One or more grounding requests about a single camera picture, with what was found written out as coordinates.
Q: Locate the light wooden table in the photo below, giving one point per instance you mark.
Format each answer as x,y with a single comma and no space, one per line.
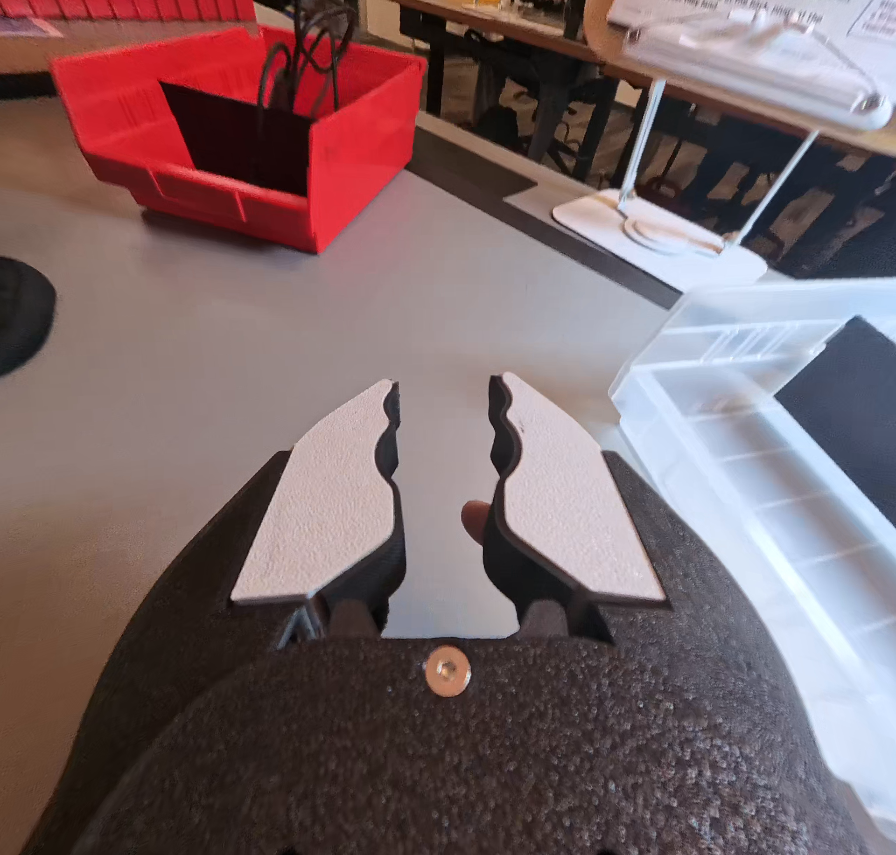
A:
140,43

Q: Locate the red open-front bin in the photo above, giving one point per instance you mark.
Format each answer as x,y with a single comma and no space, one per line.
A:
364,141

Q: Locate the blue tape patch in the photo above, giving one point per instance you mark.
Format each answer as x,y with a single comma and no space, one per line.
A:
28,26

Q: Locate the clear plastic bin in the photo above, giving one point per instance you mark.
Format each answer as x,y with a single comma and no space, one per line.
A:
700,435

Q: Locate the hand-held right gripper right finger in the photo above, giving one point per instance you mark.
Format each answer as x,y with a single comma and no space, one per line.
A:
574,519

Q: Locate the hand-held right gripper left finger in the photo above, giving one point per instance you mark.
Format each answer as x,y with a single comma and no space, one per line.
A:
322,512

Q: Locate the white document stand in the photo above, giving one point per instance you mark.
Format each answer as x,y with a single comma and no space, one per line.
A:
770,71

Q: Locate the black round textured pad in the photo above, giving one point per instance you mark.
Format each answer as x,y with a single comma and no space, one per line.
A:
21,316

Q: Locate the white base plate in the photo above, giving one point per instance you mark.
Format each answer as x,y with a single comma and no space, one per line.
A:
700,260

